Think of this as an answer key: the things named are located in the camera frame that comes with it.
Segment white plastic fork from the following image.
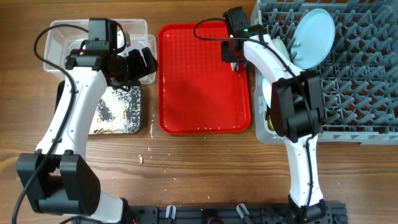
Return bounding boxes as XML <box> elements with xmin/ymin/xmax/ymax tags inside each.
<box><xmin>231</xmin><ymin>62</ymin><xmax>241</xmax><ymax>72</ymax></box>

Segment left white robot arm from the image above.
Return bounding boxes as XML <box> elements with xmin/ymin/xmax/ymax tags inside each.
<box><xmin>16</xmin><ymin>18</ymin><xmax>159</xmax><ymax>223</ymax></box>

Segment clear plastic waste bin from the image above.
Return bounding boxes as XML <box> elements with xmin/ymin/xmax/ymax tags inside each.
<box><xmin>43</xmin><ymin>19</ymin><xmax>157</xmax><ymax>84</ymax></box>

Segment light blue bowl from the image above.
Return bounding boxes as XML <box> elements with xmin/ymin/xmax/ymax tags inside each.
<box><xmin>262</xmin><ymin>77</ymin><xmax>272</xmax><ymax>107</ymax></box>

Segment green bowl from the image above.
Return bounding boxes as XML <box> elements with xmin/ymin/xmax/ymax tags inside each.
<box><xmin>272</xmin><ymin>38</ymin><xmax>290</xmax><ymax>61</ymax></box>

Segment rice and food scraps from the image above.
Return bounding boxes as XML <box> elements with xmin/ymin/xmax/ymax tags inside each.
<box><xmin>89</xmin><ymin>86</ymin><xmax>142</xmax><ymax>134</ymax></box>

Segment light blue plate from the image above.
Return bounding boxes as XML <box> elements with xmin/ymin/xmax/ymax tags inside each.
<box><xmin>290</xmin><ymin>9</ymin><xmax>335</xmax><ymax>70</ymax></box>

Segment grey dishwasher rack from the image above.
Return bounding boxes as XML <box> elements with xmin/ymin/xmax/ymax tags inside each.
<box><xmin>251</xmin><ymin>1</ymin><xmax>397</xmax><ymax>145</ymax></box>

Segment red plastic tray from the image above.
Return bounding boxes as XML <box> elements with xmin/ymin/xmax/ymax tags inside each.
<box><xmin>158</xmin><ymin>22</ymin><xmax>251</xmax><ymax>135</ymax></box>

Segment nut crumb on table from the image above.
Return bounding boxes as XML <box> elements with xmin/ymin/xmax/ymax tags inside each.
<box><xmin>138</xmin><ymin>154</ymin><xmax>144</xmax><ymax>164</ymax></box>

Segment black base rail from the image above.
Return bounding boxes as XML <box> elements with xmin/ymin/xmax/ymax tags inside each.
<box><xmin>71</xmin><ymin>203</ymin><xmax>348</xmax><ymax>224</ymax></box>

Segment yellow plastic cup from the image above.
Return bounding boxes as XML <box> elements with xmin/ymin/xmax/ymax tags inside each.
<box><xmin>267</xmin><ymin>115</ymin><xmax>274</xmax><ymax>131</ymax></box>

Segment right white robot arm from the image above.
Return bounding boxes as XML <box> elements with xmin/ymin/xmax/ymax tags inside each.
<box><xmin>221</xmin><ymin>7</ymin><xmax>326</xmax><ymax>223</ymax></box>

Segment black food waste tray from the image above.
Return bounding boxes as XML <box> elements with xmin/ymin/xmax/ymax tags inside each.
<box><xmin>55</xmin><ymin>79</ymin><xmax>143</xmax><ymax>136</ymax></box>

